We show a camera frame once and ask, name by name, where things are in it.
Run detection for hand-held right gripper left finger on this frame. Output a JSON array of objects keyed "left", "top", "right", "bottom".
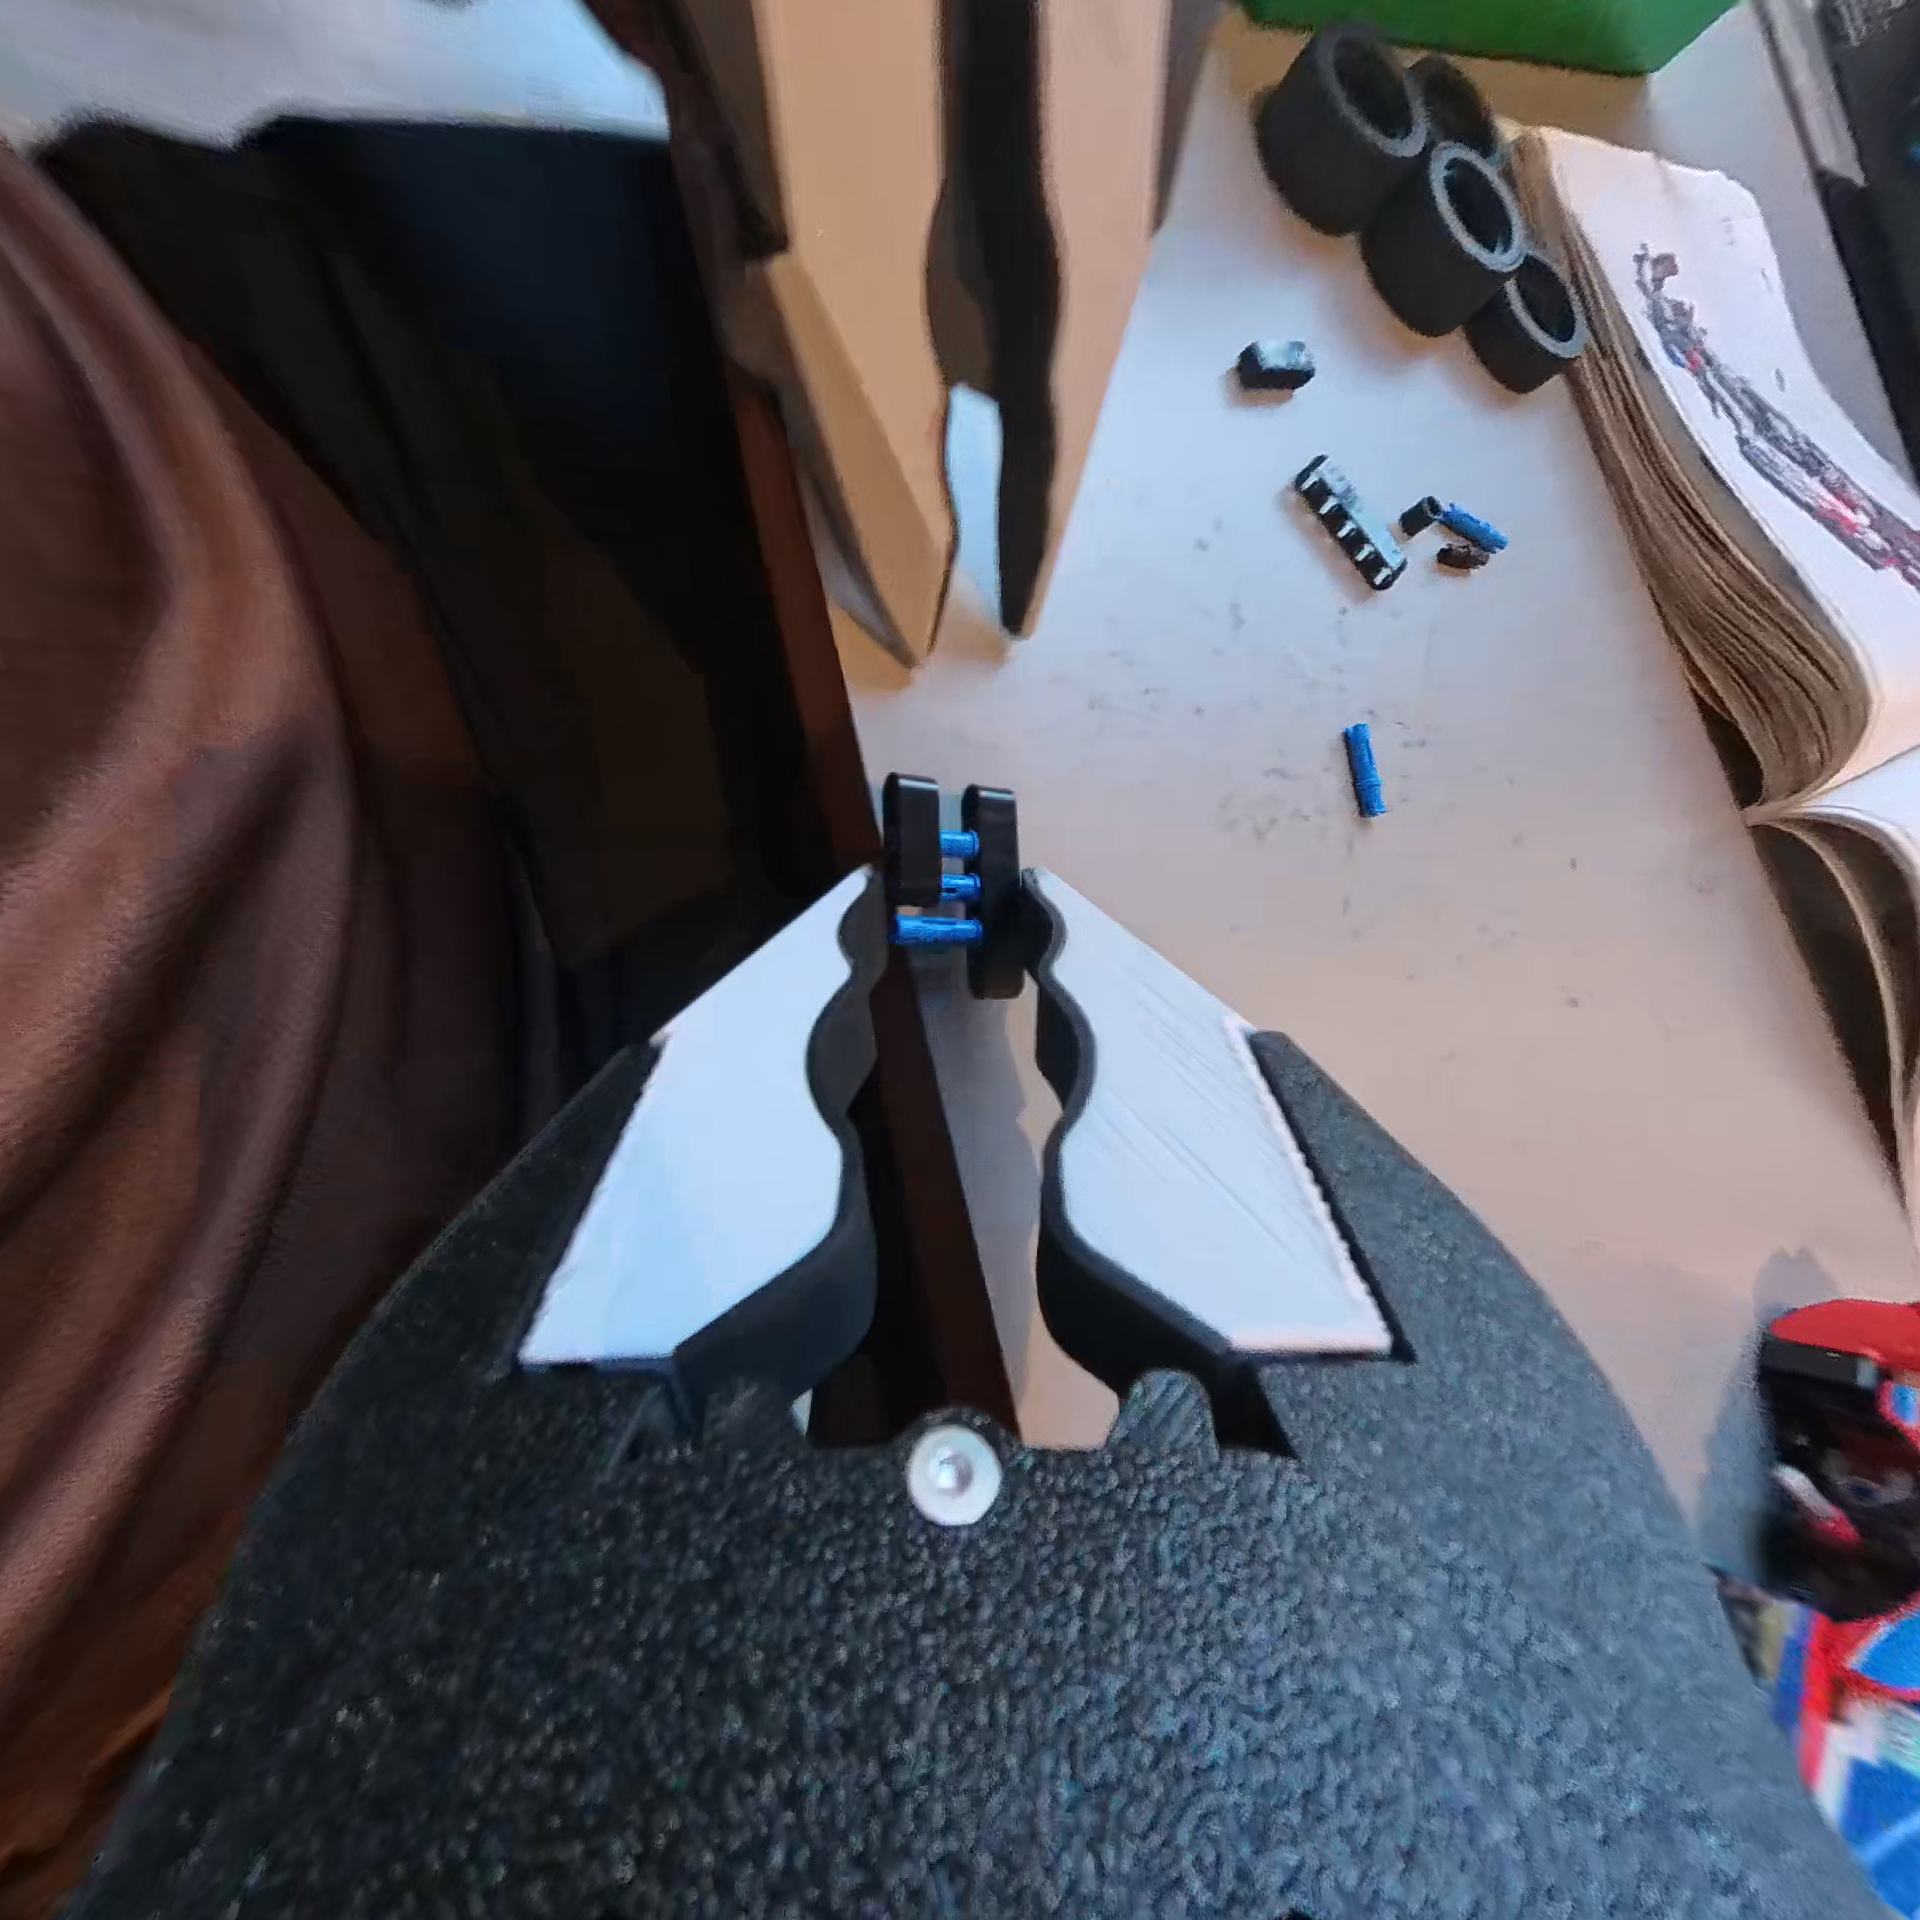
[{"left": 512, "top": 866, "right": 883, "bottom": 1407}]

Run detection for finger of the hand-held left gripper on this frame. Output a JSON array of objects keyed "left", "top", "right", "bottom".
[
  {"left": 726, "top": 0, "right": 968, "bottom": 673},
  {"left": 927, "top": 0, "right": 1176, "bottom": 644}
]

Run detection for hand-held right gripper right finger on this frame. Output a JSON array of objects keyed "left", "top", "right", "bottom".
[{"left": 1023, "top": 869, "right": 1399, "bottom": 1401}]

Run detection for long black brick beam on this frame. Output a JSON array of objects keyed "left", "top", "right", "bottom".
[{"left": 959, "top": 780, "right": 1025, "bottom": 1003}]

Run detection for short black brick beam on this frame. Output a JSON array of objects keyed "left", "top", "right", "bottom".
[{"left": 880, "top": 770, "right": 943, "bottom": 910}]

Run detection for white desk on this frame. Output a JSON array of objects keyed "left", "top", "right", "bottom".
[{"left": 734, "top": 0, "right": 1920, "bottom": 1803}]

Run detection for green plastic bin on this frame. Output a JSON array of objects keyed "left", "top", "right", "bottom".
[{"left": 1237, "top": 0, "right": 1739, "bottom": 74}]

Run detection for black brick beam with holes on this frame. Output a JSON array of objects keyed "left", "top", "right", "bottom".
[{"left": 1297, "top": 453, "right": 1412, "bottom": 593}]

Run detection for person's black trousers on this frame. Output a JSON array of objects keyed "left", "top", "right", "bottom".
[{"left": 47, "top": 122, "right": 844, "bottom": 1082}]

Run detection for person's brown sweater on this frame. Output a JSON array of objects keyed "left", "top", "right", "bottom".
[{"left": 0, "top": 133, "right": 512, "bottom": 1920}]

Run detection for open instruction booklet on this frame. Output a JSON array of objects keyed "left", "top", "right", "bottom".
[{"left": 1510, "top": 129, "right": 1920, "bottom": 1190}]

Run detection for red white blue toy car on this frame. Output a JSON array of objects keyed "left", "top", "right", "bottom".
[{"left": 1711, "top": 1298, "right": 1920, "bottom": 1920}]

